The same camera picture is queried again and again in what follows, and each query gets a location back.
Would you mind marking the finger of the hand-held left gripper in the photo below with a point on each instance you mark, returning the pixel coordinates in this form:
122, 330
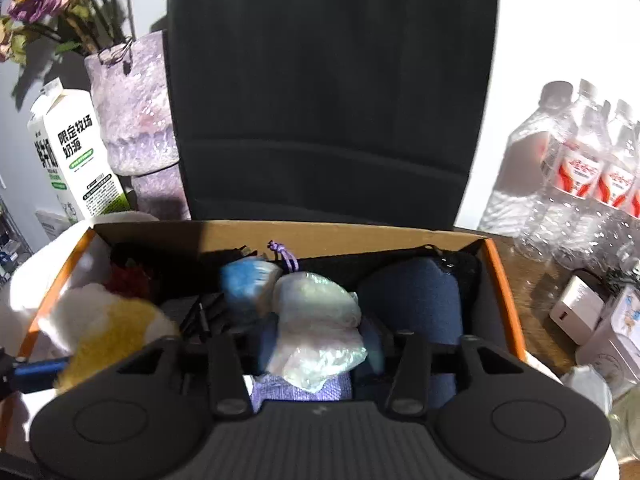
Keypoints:
40, 372

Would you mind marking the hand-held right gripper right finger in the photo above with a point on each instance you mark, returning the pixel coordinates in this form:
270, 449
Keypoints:
410, 370

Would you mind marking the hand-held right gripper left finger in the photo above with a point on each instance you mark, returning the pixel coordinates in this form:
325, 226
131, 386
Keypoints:
227, 370

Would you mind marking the blue snack wrapper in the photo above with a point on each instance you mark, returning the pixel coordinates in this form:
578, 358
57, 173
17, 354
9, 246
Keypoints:
247, 290

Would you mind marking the yellow white plush toy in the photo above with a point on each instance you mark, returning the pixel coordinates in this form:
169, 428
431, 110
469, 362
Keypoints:
115, 330

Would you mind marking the iridescent plastic bag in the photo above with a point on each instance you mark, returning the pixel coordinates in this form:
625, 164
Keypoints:
320, 325

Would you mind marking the red fabric rose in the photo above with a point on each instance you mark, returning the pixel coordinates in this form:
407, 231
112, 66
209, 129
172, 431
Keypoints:
127, 280

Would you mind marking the orange cardboard box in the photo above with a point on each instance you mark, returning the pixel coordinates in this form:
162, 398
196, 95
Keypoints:
350, 240

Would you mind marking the white plastic wipes container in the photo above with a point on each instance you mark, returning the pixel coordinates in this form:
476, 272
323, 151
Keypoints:
617, 335

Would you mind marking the dark blue fabric roll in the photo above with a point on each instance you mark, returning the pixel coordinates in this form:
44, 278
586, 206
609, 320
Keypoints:
410, 300

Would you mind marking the white terry towel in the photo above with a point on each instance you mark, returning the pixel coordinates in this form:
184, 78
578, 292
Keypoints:
15, 290

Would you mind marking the white vented box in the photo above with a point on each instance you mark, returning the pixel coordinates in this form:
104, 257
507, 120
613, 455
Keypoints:
50, 225

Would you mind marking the white charger adapter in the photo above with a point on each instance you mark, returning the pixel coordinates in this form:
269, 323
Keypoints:
575, 307

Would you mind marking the white milk carton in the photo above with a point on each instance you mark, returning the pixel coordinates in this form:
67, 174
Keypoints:
75, 160

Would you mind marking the pack of water bottles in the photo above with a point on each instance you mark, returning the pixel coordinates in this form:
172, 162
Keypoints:
575, 175

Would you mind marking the purple glass vase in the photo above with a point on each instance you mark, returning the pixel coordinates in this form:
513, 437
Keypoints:
135, 120

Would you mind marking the black paper bag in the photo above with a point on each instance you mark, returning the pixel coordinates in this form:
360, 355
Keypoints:
330, 100

